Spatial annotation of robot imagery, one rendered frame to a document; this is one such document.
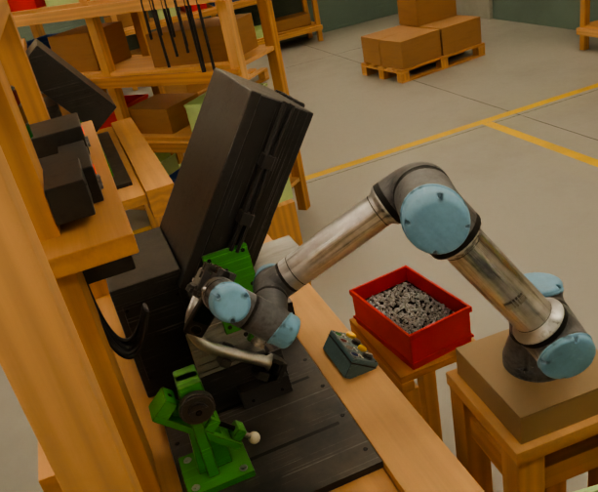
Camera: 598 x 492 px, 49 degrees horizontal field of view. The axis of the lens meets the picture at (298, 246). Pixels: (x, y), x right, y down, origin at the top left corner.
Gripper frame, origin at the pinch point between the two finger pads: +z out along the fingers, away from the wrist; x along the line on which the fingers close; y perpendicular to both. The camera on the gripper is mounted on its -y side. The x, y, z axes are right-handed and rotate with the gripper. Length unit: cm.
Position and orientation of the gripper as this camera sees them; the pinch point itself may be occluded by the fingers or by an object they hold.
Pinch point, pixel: (201, 290)
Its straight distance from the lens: 161.0
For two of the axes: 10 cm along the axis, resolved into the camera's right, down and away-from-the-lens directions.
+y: 3.8, -9.2, 0.5
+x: -8.8, -3.8, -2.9
